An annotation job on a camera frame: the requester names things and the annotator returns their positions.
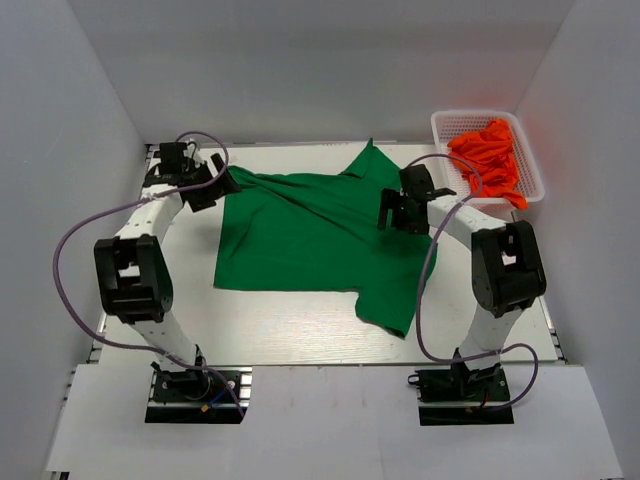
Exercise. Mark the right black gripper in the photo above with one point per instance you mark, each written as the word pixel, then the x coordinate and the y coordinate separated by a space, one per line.
pixel 391 200

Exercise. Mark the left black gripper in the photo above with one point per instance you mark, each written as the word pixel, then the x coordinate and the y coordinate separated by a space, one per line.
pixel 208 200

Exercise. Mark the green t shirt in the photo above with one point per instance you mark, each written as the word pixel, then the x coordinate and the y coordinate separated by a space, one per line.
pixel 304 232

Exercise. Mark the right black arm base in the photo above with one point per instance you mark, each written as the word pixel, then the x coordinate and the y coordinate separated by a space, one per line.
pixel 445 399

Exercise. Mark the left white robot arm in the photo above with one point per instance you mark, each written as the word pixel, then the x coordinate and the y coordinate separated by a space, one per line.
pixel 134 280

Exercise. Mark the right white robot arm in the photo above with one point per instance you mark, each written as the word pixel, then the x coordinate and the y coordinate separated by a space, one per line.
pixel 507 273

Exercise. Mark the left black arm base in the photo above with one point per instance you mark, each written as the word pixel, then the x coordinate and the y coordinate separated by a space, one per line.
pixel 198 398

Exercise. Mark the white plastic basket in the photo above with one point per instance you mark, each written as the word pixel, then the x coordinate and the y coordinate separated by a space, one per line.
pixel 448 124

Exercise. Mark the orange t shirt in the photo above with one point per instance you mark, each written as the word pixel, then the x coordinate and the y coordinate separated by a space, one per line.
pixel 486 160

